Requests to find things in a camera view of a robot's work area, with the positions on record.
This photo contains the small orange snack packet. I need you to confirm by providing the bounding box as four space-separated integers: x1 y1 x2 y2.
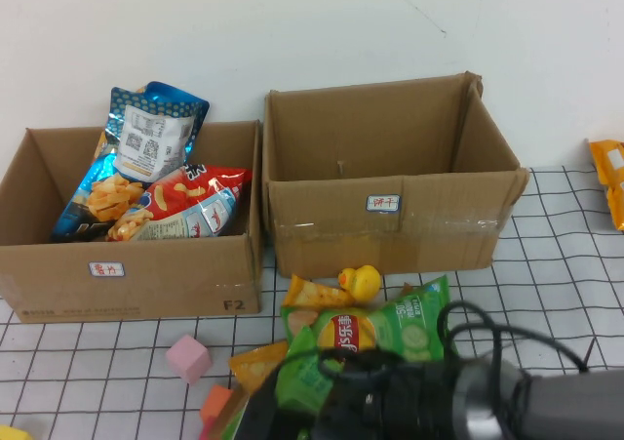
282 273 356 309

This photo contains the white label red writing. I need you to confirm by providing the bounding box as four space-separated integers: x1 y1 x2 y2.
366 194 401 212
88 261 126 278

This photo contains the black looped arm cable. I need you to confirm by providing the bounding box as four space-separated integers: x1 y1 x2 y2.
435 300 503 363

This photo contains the red shrimp stick snack bag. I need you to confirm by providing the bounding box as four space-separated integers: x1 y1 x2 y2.
105 164 253 242

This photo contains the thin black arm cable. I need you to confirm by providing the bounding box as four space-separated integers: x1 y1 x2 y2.
448 325 594 374

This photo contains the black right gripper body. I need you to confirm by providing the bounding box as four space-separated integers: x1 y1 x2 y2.
311 349 462 440

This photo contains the wide cardboard box F2 print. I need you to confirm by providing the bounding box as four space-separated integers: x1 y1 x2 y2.
0 120 264 325

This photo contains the pink foam cube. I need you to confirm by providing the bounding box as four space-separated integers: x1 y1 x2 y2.
165 334 214 385

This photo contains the blue shrimp chips bag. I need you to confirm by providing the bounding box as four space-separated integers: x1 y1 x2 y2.
50 81 211 244

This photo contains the small yellow cracker packet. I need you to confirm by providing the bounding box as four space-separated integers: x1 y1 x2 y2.
228 340 290 395

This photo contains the orange foam cube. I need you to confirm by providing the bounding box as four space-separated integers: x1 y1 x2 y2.
199 384 234 421

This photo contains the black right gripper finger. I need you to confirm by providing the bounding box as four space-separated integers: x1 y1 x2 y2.
238 361 284 440

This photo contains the orange yellow snack bag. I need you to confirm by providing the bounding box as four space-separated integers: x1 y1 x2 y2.
587 138 624 232

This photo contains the yellow rubber duck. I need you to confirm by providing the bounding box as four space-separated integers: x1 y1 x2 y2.
337 264 382 300

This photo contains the green Lay's cucumber chips bag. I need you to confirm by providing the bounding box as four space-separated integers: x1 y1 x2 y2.
281 274 457 363

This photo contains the green Lay's barcode chips bag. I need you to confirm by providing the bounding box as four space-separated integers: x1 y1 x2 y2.
221 325 342 440

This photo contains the tall taped cardboard box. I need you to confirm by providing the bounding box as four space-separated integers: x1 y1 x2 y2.
261 71 530 280

